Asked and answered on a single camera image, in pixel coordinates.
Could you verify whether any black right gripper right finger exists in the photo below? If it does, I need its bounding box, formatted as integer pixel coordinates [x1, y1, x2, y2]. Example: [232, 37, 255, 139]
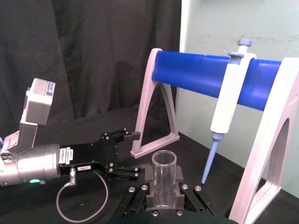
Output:
[172, 165, 217, 217]

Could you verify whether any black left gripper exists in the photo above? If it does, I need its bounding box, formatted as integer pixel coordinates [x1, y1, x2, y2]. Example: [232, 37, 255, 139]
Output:
[58, 127, 142, 182]

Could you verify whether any white pipette with blue tip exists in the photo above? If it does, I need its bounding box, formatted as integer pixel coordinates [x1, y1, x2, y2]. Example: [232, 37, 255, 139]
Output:
[201, 38, 257, 185]

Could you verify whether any white stand with blue bar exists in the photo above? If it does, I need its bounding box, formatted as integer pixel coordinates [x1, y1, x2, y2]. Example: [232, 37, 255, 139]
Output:
[130, 48, 299, 224]

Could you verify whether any clear glass cylinder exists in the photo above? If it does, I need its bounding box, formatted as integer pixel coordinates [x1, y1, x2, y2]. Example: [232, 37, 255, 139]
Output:
[151, 150, 177, 210]

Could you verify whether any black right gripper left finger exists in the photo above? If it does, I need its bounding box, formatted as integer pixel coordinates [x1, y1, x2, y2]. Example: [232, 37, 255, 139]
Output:
[119, 163, 162, 220]

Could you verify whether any black table cloth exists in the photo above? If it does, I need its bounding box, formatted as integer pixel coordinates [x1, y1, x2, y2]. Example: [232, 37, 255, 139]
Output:
[0, 0, 299, 224]

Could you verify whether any grey cable with silver plug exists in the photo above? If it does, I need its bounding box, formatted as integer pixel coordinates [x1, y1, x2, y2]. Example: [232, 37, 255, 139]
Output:
[56, 167, 109, 223]

